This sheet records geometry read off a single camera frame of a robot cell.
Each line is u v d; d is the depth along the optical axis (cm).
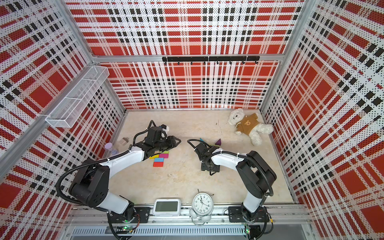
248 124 101
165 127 84
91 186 44
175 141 83
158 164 93
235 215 72
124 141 101
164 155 96
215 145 98
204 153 68
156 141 71
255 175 46
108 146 90
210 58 88
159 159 94
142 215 74
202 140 101
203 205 73
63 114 69
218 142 99
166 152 82
